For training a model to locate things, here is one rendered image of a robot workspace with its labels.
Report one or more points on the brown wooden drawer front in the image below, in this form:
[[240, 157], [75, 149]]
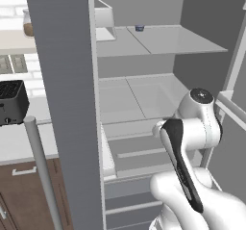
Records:
[[19, 182]]

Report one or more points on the grey fridge door with rail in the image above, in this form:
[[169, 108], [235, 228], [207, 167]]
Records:
[[237, 31]]

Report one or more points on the grey fridge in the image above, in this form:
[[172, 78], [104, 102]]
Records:
[[144, 3]]

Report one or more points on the clear fridge door bin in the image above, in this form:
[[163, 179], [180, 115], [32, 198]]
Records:
[[104, 19]]

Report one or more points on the black toaster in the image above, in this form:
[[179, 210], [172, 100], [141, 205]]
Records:
[[11, 102]]

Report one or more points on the white door bin rail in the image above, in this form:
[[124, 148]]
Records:
[[232, 107]]

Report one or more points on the grey fridge freezer drawer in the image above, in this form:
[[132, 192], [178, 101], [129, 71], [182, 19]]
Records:
[[128, 192]]

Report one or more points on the small blue cup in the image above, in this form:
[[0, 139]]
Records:
[[139, 28]]

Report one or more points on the brown wooden cupboard door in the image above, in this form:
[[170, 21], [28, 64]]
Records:
[[25, 214]]

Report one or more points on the grey wall outlet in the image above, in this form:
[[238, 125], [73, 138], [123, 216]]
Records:
[[4, 64], [19, 63]]

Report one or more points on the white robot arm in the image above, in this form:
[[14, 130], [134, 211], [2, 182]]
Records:
[[198, 131]]

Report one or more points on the glass fridge shelf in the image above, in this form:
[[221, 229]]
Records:
[[134, 96], [166, 41]]

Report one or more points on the glass jar with brown contents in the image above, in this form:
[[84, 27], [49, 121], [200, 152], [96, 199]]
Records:
[[28, 27]]

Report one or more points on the beige wall shelf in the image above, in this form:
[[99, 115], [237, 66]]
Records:
[[16, 43]]

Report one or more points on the grey fridge crisper drawer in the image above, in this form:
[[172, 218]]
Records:
[[134, 160]]

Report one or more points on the white fridge door bin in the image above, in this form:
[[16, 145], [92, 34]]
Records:
[[108, 158]]

